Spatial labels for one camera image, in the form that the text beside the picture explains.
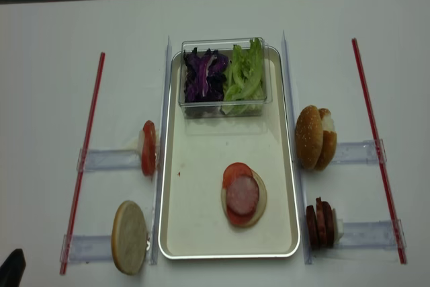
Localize clear holder lower left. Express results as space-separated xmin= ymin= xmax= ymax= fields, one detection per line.
xmin=60 ymin=235 xmax=113 ymax=263

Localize clear plastic salad container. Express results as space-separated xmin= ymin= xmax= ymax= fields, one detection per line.
xmin=178 ymin=37 xmax=272 ymax=118

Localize lower tomato slice on bun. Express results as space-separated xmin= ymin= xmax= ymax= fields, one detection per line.
xmin=226 ymin=206 xmax=256 ymax=227

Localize purple cabbage leaves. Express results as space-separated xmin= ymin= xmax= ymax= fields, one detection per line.
xmin=183 ymin=48 xmax=229 ymax=103

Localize white rectangular metal tray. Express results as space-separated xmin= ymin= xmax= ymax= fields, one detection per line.
xmin=159 ymin=47 xmax=300 ymax=260

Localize white pusher block bun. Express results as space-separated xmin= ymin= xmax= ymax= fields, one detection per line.
xmin=322 ymin=114 xmax=335 ymax=132

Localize bottom bun on tray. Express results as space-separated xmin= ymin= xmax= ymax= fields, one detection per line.
xmin=221 ymin=170 xmax=267 ymax=228

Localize left red strip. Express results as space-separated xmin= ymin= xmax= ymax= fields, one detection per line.
xmin=60 ymin=52 xmax=105 ymax=276

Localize right red strip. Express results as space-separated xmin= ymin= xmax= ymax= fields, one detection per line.
xmin=351 ymin=38 xmax=408 ymax=265

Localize white pusher block sausage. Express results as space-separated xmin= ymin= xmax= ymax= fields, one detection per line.
xmin=332 ymin=208 xmax=344 ymax=244

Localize sesame bun top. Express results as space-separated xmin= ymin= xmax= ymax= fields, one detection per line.
xmin=295 ymin=105 xmax=323 ymax=169

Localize clear holder upper right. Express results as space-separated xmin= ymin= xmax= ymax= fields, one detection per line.
xmin=331 ymin=139 xmax=387 ymax=165

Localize black object bottom left corner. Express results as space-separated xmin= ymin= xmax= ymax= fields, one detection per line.
xmin=0 ymin=249 xmax=26 ymax=287

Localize green lettuce leaves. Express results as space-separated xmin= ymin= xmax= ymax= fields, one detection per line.
xmin=223 ymin=38 xmax=265 ymax=101

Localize clear holder upper left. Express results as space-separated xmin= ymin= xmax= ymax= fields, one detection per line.
xmin=77 ymin=149 xmax=141 ymax=172

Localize right clear long rail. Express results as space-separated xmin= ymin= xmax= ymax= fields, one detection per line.
xmin=281 ymin=31 xmax=312 ymax=265

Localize red strip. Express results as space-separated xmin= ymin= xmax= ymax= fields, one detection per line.
xmin=60 ymin=52 xmax=105 ymax=276
xmin=351 ymin=38 xmax=408 ymax=265

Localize tomato slice on bun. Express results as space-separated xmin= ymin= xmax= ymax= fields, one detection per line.
xmin=226 ymin=206 xmax=256 ymax=227
xmin=222 ymin=162 xmax=253 ymax=189

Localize white pusher block tomato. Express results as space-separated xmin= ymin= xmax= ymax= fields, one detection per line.
xmin=136 ymin=130 xmax=145 ymax=158

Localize upper tomato slice on bun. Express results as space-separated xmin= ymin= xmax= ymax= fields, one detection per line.
xmin=222 ymin=162 xmax=253 ymax=189

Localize upright white bun slice left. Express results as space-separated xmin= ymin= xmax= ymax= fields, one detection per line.
xmin=111 ymin=200 xmax=147 ymax=276

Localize rear sausage slices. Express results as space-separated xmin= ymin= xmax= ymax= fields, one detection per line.
xmin=316 ymin=198 xmax=335 ymax=247

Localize sausage patty slice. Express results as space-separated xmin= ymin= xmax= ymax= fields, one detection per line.
xmin=226 ymin=175 xmax=259 ymax=216

